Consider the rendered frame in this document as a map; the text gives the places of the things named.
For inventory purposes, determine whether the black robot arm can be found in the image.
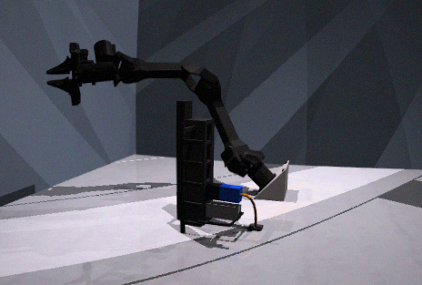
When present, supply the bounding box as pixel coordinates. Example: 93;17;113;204
94;40;276;191

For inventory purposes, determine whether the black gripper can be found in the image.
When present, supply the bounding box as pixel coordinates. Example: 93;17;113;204
46;43;99;106

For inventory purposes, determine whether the blue and black plug with orange cord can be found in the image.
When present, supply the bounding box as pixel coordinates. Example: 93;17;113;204
206;182;257;227

